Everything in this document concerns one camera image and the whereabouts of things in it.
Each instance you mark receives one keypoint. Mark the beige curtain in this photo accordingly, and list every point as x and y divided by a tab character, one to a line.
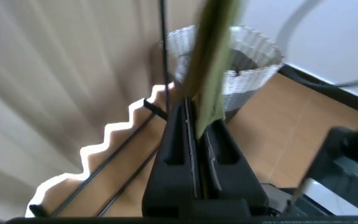
57	77

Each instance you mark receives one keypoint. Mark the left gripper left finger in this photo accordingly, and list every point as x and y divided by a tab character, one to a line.
176	180

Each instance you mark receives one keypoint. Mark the white laundry basket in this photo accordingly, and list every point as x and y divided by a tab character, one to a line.
253	77

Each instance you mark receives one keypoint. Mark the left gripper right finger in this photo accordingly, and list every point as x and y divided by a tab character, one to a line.
241	186

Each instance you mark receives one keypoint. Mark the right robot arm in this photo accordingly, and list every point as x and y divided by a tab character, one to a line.
353	143

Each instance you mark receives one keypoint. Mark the green shirt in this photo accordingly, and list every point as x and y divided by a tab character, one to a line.
213	77

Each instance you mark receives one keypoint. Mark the black clothes rack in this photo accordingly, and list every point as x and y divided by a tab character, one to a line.
165	46

